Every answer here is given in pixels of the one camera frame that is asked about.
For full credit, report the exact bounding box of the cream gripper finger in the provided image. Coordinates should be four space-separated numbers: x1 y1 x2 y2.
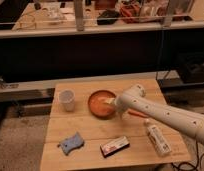
104 98 115 105

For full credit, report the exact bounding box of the orange ceramic bowl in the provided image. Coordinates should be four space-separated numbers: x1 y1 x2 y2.
88 90 116 118

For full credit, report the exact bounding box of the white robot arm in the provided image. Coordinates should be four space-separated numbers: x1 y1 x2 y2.
105 84 204 145

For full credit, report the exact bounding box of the orange carrot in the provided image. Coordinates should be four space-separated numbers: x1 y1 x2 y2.
128 111 148 118

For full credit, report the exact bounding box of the translucent plastic cup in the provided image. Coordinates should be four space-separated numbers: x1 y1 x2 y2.
58 90 75 112

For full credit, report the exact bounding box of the black and white box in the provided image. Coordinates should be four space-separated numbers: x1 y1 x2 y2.
100 136 130 158

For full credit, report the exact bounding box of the black bag on bench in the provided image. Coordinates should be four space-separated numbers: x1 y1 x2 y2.
97 10 119 25

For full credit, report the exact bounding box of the red tool on bench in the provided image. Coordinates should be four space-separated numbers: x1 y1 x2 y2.
120 4 140 23

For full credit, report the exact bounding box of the metal rail beam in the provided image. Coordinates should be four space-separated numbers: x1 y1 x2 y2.
0 72 155 102

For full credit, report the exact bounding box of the grey metal post right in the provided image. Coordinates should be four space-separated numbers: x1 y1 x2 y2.
162 0 177 27

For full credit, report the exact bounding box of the grey metal post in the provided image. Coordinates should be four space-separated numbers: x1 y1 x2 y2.
162 0 177 27
74 0 84 31

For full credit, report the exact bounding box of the grey metal post left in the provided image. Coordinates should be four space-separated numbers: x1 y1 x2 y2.
74 0 84 31

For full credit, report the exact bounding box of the black cable on floor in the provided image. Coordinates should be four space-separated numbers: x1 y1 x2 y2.
170 139 204 171

